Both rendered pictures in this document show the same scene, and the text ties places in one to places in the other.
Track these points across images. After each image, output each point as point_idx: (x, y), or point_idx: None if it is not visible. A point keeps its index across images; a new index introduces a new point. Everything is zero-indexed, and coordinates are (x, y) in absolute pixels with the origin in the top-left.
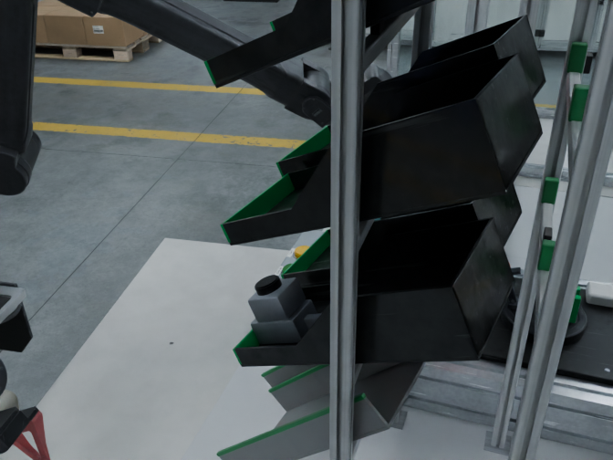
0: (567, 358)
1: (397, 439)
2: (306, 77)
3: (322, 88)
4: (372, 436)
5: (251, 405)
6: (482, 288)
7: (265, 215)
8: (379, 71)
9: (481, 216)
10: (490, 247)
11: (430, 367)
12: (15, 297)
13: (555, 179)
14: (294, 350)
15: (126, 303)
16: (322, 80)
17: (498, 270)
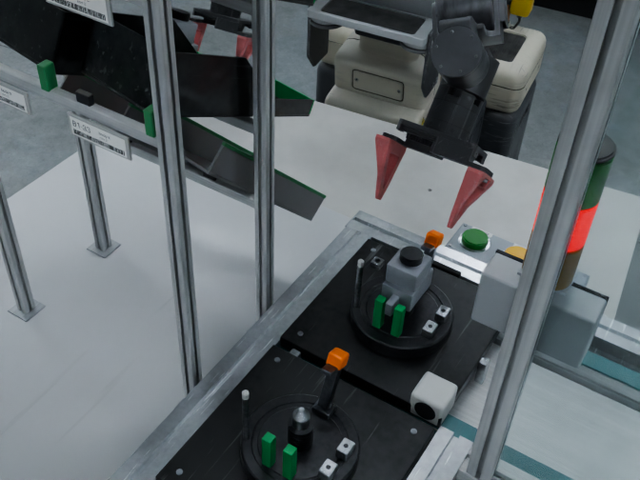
0: (217, 440)
1: (236, 324)
2: None
3: (443, 2)
4: (248, 307)
5: (321, 231)
6: (19, 17)
7: None
8: (458, 27)
9: (95, 30)
10: (46, 17)
11: (264, 313)
12: (411, 35)
13: (149, 109)
14: None
15: (505, 164)
16: (459, 0)
17: (42, 39)
